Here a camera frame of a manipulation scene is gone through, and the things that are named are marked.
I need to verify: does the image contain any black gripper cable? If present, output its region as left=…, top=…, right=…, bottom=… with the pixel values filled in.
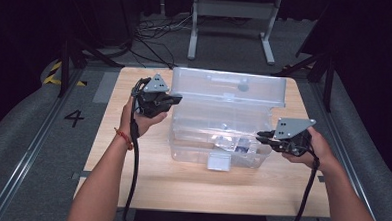
left=286, top=141, right=322, bottom=221
left=122, top=99, right=143, bottom=221

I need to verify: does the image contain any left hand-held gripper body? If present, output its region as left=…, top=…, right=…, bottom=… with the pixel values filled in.
left=130, top=72, right=174, bottom=120

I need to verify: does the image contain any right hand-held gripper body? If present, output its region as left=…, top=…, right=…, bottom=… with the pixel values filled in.
left=265, top=117, right=318, bottom=158

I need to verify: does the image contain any small clear plastic bag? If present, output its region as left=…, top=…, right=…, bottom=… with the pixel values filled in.
left=214, top=133, right=261, bottom=156

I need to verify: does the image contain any grey metal stand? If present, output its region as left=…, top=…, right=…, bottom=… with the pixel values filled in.
left=186, top=0, right=284, bottom=66

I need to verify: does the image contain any person's left hand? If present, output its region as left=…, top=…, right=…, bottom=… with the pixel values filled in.
left=118, top=95, right=170, bottom=141

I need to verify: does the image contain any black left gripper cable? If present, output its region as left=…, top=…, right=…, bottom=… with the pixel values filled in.
left=122, top=99, right=143, bottom=221

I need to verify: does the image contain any yellow black hazard tape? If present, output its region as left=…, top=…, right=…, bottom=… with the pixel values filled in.
left=42, top=60, right=89, bottom=88

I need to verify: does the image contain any clear plastic storage box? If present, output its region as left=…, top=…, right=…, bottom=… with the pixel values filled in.
left=166, top=65, right=289, bottom=175

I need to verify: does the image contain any black stand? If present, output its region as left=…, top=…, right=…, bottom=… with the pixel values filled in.
left=57, top=34, right=127, bottom=102
left=269, top=48, right=339, bottom=115

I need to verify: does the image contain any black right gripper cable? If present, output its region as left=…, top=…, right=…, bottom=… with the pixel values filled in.
left=286, top=141, right=322, bottom=221

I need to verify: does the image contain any metal floor rail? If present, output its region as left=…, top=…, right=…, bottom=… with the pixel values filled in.
left=0, top=65, right=84, bottom=221
left=302, top=79, right=383, bottom=221

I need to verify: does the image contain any bundle of floor cables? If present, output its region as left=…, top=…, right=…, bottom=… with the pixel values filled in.
left=131, top=11, right=193, bottom=71

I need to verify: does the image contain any person's right hand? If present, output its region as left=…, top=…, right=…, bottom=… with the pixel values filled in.
left=281, top=124, right=335, bottom=172

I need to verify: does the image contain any red bead bracelet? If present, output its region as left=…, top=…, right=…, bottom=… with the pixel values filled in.
left=113, top=127, right=135, bottom=152

